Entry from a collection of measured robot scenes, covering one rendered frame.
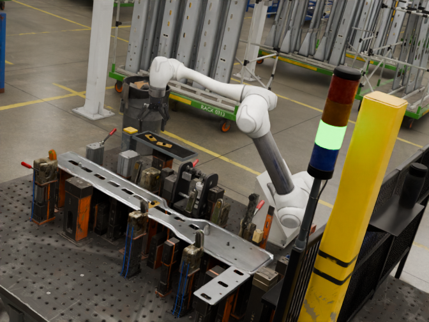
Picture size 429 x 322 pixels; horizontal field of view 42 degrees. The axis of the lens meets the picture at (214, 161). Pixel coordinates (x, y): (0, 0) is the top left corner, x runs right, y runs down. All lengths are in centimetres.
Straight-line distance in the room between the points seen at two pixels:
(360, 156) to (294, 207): 143
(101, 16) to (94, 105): 102
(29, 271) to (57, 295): 22
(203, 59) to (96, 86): 145
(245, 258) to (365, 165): 109
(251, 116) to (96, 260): 105
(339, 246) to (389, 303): 145
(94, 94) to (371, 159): 526
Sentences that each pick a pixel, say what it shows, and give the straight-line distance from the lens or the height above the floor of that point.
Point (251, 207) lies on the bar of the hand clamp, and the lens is 266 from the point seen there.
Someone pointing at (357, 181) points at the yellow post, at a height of 176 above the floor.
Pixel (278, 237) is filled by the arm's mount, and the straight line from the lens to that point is 328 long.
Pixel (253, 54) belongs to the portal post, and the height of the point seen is 42.
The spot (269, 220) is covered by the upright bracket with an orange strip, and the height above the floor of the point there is 113.
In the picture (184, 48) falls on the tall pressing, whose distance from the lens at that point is 728.
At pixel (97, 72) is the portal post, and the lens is 652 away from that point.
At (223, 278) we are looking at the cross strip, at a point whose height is 100.
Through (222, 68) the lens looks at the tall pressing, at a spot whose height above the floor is 65.
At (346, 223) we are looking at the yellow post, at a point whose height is 163.
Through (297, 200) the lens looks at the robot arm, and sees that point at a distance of 299.
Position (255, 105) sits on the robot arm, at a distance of 275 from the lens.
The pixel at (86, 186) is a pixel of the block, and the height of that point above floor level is 103.
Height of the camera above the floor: 237
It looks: 23 degrees down
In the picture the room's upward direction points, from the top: 11 degrees clockwise
